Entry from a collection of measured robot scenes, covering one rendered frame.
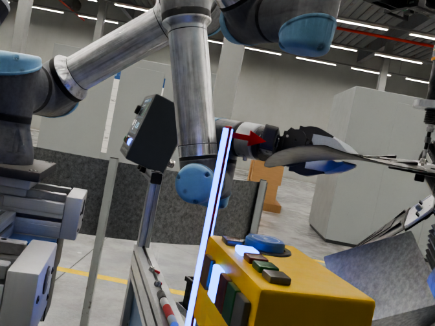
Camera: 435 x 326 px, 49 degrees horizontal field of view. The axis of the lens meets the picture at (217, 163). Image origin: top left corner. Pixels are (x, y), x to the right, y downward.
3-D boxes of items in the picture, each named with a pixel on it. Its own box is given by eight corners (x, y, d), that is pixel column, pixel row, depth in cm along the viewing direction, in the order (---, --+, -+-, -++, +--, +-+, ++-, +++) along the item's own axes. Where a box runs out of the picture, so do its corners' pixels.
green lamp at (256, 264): (278, 275, 39) (279, 268, 39) (257, 273, 38) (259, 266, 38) (270, 268, 40) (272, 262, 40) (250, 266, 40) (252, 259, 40)
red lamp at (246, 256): (268, 266, 41) (269, 259, 41) (248, 264, 40) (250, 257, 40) (261, 260, 43) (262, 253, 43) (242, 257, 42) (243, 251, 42)
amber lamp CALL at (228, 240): (243, 248, 46) (244, 242, 46) (225, 245, 46) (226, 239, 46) (237, 242, 48) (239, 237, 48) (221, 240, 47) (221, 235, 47)
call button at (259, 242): (289, 262, 46) (292, 244, 46) (250, 257, 45) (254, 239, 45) (273, 250, 50) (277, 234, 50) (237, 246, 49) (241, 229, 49)
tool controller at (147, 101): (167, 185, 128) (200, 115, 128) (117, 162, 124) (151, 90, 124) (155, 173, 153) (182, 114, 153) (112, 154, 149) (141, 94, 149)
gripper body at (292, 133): (329, 140, 95) (278, 130, 102) (311, 129, 88) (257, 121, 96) (319, 176, 95) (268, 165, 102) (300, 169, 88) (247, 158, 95)
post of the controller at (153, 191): (149, 248, 123) (163, 173, 122) (137, 246, 122) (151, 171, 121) (147, 245, 126) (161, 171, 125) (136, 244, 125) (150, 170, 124)
